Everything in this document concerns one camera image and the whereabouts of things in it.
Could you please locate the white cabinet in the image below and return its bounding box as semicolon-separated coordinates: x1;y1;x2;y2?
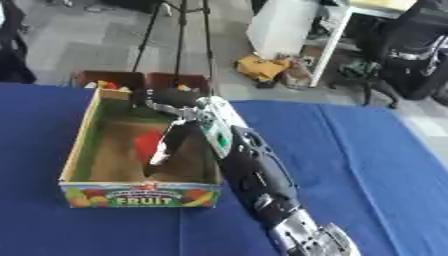
245;0;321;61

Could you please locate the red and yellow toy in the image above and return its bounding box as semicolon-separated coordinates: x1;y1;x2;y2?
94;80;121;91

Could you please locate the yellow bag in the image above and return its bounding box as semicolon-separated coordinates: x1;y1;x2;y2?
234;54;293;83

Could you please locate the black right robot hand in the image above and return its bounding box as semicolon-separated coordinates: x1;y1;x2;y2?
141;87;205;178

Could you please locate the black office chair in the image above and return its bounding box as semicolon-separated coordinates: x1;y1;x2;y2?
327;0;448;110

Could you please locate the brown bin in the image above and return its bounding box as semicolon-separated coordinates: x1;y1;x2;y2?
71;70;147;92
143;72;212;97

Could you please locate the black tripod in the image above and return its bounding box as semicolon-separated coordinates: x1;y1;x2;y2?
129;0;219;95

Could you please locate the white table frame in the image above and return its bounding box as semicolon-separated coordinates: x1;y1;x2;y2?
306;5;410;89

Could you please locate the red toy fruit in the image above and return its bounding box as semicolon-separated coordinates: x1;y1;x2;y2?
131;130;167;165

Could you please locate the black bag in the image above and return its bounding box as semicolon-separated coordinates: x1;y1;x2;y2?
0;0;39;85

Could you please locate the tan cardboard box green inside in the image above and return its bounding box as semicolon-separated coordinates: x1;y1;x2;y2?
57;87;224;210

